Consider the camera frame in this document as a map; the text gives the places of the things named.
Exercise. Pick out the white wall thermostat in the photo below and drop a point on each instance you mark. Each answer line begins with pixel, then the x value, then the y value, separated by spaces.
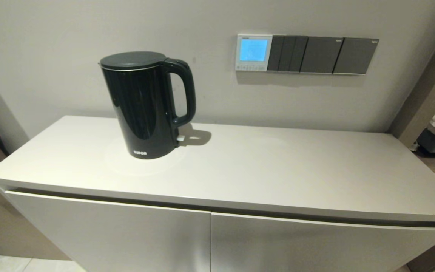
pixel 253 51

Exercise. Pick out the black electric kettle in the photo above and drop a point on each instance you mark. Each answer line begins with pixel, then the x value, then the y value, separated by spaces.
pixel 142 105

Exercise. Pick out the white cabinet door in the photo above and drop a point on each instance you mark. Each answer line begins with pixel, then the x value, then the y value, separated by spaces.
pixel 108 234
pixel 296 249

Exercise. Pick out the white sideboard cabinet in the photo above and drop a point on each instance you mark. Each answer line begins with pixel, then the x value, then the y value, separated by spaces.
pixel 70 158

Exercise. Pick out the grey three-rocker wall switch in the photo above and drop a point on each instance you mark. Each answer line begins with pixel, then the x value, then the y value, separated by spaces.
pixel 287 53

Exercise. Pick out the grey wall switch plate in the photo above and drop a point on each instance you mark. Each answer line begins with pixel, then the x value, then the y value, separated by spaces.
pixel 321 54
pixel 355 56

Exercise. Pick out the brown wooden door frame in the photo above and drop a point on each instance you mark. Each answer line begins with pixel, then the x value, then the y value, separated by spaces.
pixel 425 98

